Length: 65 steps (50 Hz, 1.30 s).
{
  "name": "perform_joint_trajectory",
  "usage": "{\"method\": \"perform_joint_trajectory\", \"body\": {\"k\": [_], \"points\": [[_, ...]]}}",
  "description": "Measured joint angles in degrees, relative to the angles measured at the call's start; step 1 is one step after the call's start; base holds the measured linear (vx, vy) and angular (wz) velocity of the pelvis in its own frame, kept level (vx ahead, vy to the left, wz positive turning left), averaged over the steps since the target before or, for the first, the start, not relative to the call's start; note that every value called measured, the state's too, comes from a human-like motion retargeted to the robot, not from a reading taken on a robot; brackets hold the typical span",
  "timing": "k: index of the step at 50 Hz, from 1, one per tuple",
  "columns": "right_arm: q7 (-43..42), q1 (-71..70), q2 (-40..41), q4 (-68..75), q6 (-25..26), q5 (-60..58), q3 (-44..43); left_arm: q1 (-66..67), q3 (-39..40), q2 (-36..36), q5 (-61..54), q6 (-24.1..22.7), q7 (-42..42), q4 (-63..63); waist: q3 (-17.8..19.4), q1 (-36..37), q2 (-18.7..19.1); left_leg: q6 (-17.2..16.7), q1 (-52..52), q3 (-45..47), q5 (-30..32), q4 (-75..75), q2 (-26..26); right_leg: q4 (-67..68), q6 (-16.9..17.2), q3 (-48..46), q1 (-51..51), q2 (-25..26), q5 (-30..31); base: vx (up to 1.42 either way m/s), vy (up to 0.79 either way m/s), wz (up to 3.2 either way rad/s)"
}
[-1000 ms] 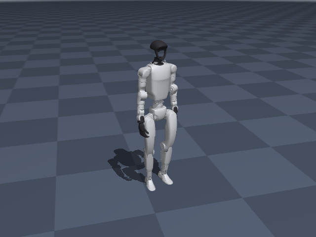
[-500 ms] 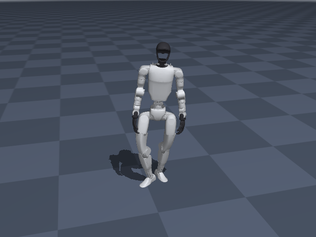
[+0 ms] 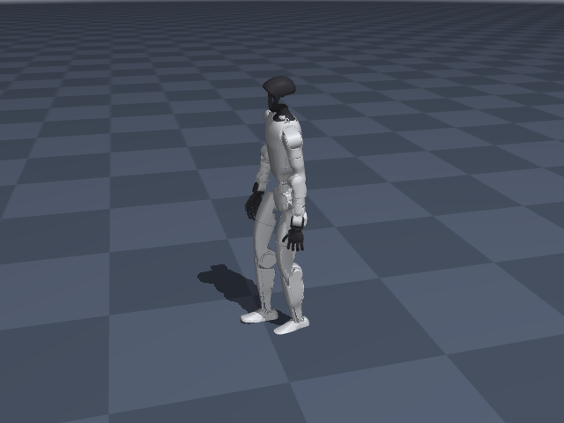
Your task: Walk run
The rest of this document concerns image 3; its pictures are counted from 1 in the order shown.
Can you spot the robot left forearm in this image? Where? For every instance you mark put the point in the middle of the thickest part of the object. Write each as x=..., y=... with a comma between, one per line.
x=298, y=195

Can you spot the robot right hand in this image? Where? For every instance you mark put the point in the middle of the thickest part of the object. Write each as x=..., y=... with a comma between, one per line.
x=254, y=201

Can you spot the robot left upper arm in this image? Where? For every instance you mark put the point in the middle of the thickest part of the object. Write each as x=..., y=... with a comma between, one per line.
x=293, y=143

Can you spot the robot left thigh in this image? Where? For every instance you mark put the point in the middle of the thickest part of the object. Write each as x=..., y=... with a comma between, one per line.
x=284, y=256

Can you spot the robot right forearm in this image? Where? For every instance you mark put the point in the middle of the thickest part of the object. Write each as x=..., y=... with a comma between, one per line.
x=263, y=175

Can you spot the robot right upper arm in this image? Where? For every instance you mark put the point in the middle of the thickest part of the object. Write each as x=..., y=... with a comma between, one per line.
x=264, y=151

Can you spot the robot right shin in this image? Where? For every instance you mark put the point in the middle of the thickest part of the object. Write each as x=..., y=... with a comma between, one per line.
x=265, y=282

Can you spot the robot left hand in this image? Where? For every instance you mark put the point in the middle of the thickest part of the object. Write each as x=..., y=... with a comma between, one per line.
x=295, y=235

